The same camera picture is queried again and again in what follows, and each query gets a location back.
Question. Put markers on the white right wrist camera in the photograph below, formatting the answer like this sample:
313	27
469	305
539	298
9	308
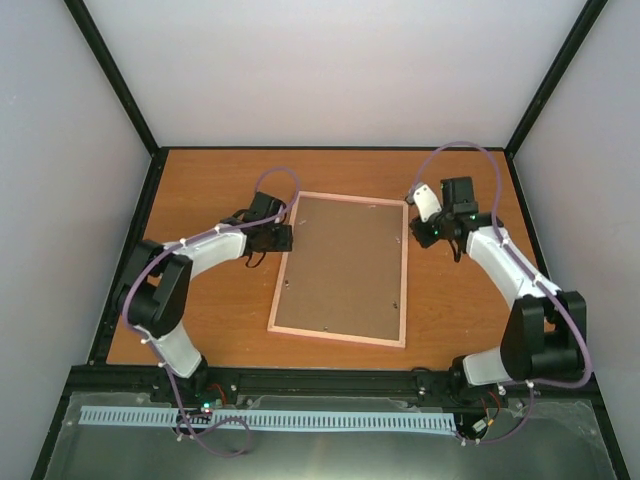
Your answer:
425	200

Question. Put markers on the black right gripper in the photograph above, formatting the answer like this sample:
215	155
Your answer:
424	239

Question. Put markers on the black left corner post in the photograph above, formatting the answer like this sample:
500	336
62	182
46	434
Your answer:
88	28

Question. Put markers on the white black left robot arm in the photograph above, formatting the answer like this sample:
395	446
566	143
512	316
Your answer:
152	292

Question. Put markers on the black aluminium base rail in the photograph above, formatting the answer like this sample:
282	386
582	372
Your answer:
418	386

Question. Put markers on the light blue slotted cable duct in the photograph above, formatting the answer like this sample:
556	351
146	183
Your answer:
271	420

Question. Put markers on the black corner post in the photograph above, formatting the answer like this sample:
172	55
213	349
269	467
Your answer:
571	45
88	28

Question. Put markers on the black right corner post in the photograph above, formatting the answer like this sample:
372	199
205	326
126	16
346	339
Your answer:
571	45

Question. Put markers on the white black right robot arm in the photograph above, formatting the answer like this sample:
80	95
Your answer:
544	341

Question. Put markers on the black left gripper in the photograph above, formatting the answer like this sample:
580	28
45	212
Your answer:
284	243

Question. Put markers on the pink picture frame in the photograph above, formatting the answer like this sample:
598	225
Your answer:
346	277

